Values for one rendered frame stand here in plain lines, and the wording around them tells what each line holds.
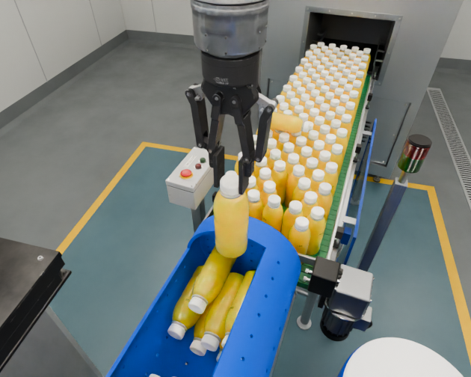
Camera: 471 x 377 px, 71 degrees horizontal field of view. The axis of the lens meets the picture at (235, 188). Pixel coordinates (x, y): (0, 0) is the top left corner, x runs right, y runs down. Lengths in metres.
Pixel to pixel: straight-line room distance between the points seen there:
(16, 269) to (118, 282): 1.28
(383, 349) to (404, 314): 1.35
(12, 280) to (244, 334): 0.59
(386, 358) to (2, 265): 0.93
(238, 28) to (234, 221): 0.33
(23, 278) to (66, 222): 1.74
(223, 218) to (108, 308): 1.63
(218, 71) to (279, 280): 0.46
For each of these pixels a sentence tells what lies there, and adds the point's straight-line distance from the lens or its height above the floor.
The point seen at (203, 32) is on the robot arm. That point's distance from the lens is 0.41.
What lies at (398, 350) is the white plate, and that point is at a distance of 0.89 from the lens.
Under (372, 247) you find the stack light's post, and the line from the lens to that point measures 1.38.
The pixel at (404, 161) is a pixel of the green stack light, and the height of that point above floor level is 1.19.
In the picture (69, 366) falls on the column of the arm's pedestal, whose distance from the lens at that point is 1.40.
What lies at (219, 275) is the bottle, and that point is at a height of 1.12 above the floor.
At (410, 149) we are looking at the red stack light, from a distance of 1.08.
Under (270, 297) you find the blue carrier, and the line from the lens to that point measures 0.70.
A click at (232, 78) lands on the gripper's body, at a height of 1.62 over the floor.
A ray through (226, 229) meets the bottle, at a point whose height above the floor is 1.33.
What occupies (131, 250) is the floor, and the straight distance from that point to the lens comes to 2.35.
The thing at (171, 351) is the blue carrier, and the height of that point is 0.99.
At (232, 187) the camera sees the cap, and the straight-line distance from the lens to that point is 0.56.
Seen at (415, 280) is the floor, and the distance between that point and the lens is 2.39.
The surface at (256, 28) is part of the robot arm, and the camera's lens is 0.41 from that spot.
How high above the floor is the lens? 1.80
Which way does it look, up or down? 43 degrees down
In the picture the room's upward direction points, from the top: straight up
